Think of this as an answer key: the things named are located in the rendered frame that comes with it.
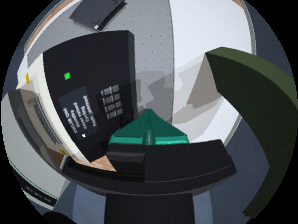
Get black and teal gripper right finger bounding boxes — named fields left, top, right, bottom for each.
left=149, top=109, right=189, bottom=145

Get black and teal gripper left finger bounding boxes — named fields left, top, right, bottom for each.
left=109, top=109, right=149, bottom=145

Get white thermal cycler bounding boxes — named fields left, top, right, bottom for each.
left=1, top=30, right=138, bottom=210

